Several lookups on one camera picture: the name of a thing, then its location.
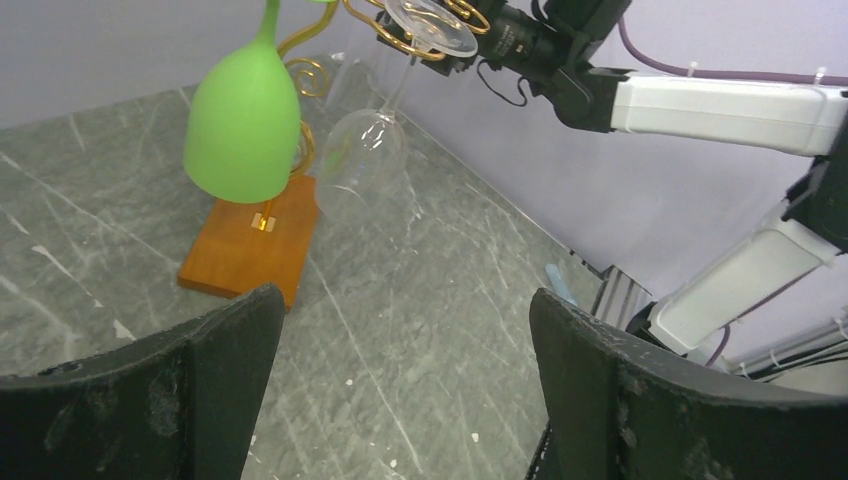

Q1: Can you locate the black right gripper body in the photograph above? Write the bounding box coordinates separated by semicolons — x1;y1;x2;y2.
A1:
377;0;584;77

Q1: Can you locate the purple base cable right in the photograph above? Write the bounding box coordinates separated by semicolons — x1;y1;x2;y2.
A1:
703;323;733;369

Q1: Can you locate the gold wire wine glass rack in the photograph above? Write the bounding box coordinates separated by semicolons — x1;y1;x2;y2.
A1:
176;0;493;313

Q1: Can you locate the clear wine glass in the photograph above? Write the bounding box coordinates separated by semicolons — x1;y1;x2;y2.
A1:
315;1;490;224

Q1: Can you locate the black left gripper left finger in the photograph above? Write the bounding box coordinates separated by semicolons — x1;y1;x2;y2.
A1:
1;284;285;479

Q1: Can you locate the tall clear flute glass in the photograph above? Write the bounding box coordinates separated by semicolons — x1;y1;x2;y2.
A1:
324;60;383;113

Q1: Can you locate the green plastic wine glass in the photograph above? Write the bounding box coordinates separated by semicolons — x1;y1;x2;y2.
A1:
183;1;338;204

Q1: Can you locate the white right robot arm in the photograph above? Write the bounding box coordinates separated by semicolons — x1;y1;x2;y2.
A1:
371;1;847;355

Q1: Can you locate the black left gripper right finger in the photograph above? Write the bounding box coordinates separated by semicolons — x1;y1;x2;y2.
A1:
527;288;847;479

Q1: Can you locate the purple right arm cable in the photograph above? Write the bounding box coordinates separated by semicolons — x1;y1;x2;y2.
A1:
616;16;848;87

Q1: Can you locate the light blue tape piece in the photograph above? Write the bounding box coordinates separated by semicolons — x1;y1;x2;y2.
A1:
545;263;577;306

